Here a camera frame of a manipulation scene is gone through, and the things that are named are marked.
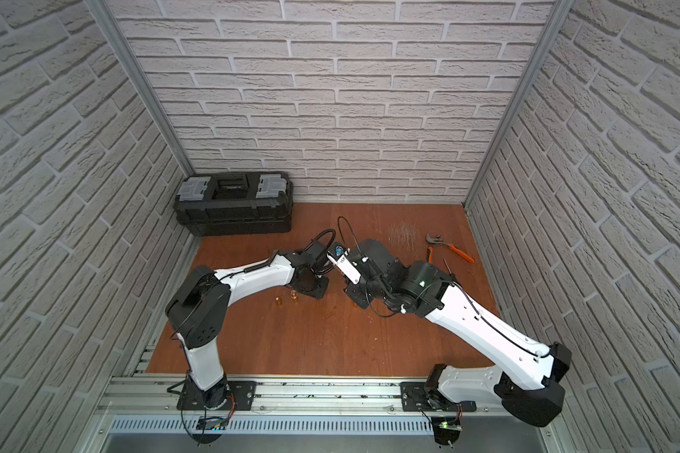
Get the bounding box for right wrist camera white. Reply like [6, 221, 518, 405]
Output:
[327, 242, 361, 284]

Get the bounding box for orange handled pliers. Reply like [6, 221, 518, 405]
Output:
[426, 234, 475, 264]

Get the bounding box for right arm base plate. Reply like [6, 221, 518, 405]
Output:
[400, 381, 477, 414]

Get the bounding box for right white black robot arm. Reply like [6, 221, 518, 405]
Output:
[328, 240, 572, 428]

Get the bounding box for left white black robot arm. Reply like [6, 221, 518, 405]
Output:
[165, 228, 336, 410]

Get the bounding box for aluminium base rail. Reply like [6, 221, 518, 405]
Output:
[93, 376, 562, 419]

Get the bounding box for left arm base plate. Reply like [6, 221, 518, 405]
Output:
[177, 379, 257, 411]

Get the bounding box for black grey toolbox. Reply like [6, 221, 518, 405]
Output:
[174, 171, 293, 237]

